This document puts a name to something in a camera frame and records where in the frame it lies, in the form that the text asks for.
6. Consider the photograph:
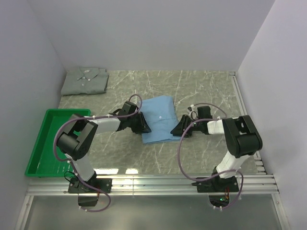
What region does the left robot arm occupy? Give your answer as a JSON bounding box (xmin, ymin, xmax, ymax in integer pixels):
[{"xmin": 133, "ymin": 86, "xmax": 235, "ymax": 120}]
[{"xmin": 55, "ymin": 101, "xmax": 152, "ymax": 193}]

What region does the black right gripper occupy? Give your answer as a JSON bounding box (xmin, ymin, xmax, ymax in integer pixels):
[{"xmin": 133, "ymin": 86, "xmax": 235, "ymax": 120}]
[{"xmin": 170, "ymin": 115, "xmax": 202, "ymax": 138}]

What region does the aluminium rail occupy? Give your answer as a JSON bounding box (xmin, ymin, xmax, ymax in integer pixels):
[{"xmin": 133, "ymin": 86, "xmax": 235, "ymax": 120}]
[
  {"xmin": 229, "ymin": 71, "xmax": 267, "ymax": 175},
  {"xmin": 26, "ymin": 174, "xmax": 279, "ymax": 196}
]

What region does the aluminium front rail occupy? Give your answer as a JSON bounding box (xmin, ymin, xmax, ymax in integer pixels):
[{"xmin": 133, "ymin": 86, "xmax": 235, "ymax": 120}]
[{"xmin": 26, "ymin": 174, "xmax": 279, "ymax": 196}]

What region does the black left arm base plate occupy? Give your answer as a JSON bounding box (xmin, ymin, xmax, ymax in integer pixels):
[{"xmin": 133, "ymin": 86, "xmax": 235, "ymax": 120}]
[{"xmin": 64, "ymin": 171, "xmax": 112, "ymax": 208}]

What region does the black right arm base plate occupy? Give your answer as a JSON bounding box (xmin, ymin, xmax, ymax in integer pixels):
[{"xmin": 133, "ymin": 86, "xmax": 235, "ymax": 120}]
[{"xmin": 191, "ymin": 176, "xmax": 241, "ymax": 210}]

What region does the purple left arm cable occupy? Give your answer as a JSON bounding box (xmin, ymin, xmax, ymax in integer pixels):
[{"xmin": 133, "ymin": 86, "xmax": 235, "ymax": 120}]
[{"xmin": 52, "ymin": 94, "xmax": 144, "ymax": 213}]

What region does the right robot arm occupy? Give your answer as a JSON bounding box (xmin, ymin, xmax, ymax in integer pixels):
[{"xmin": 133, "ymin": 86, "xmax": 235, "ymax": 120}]
[{"xmin": 171, "ymin": 103, "xmax": 263, "ymax": 193}]

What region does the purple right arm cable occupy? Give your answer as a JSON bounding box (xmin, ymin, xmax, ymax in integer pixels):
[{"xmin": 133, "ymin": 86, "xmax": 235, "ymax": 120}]
[{"xmin": 177, "ymin": 103, "xmax": 245, "ymax": 210}]

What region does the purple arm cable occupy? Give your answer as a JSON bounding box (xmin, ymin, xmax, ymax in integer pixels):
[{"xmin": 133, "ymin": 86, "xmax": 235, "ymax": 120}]
[
  {"xmin": 177, "ymin": 103, "xmax": 245, "ymax": 210},
  {"xmin": 52, "ymin": 94, "xmax": 144, "ymax": 213}
]

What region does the green plastic tray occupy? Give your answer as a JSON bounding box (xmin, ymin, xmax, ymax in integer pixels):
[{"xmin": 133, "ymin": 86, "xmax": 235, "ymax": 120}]
[{"xmin": 25, "ymin": 109, "xmax": 91, "ymax": 178}]

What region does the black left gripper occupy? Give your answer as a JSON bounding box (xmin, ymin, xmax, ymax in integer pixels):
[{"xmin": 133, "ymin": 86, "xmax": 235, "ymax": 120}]
[{"xmin": 128, "ymin": 112, "xmax": 151, "ymax": 134}]

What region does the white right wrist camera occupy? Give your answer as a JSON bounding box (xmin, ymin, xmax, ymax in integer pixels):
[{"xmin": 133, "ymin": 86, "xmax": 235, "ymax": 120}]
[{"xmin": 187, "ymin": 104, "xmax": 197, "ymax": 120}]

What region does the aluminium right side rail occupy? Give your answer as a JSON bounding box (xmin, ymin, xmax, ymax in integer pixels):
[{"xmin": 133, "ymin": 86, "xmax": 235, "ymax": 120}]
[{"xmin": 229, "ymin": 71, "xmax": 267, "ymax": 175}]

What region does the light blue long sleeve shirt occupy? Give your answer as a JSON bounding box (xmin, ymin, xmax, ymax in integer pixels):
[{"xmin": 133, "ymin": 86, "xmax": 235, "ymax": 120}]
[{"xmin": 140, "ymin": 96, "xmax": 180, "ymax": 144}]

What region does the folded grey shirt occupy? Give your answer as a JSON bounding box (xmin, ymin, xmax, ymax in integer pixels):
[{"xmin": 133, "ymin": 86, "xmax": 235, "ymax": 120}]
[{"xmin": 61, "ymin": 67, "xmax": 109, "ymax": 96}]

